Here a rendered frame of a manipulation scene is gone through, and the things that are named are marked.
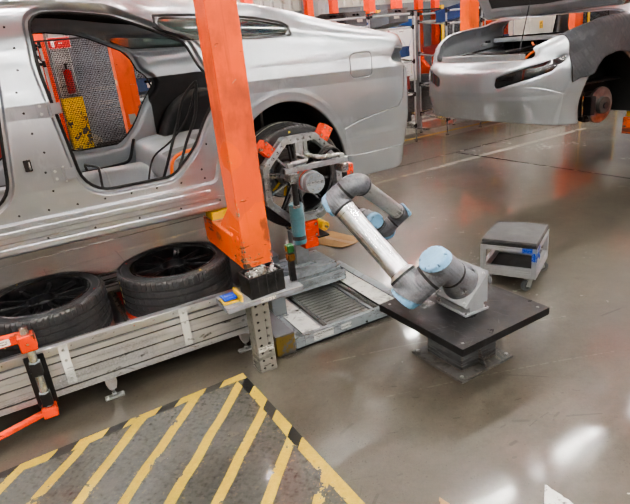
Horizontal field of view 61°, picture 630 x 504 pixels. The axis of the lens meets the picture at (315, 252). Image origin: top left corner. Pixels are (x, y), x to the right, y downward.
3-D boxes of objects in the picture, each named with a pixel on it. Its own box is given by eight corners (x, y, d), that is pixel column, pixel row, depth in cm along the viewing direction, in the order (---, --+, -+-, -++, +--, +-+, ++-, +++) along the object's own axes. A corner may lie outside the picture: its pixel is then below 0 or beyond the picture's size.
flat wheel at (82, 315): (19, 380, 257) (4, 337, 249) (-35, 345, 297) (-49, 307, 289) (136, 320, 304) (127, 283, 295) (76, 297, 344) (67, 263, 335)
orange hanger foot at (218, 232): (231, 233, 353) (222, 182, 341) (262, 255, 310) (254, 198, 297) (206, 239, 346) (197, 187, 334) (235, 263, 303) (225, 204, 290)
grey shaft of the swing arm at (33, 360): (61, 408, 270) (32, 321, 252) (62, 414, 265) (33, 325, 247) (42, 415, 266) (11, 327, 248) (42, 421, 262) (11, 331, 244)
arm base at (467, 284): (483, 267, 267) (473, 257, 261) (470, 301, 262) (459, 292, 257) (452, 264, 282) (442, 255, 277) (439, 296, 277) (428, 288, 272)
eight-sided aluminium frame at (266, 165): (340, 209, 360) (333, 127, 340) (345, 211, 355) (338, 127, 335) (266, 228, 337) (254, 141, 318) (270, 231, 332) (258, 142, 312)
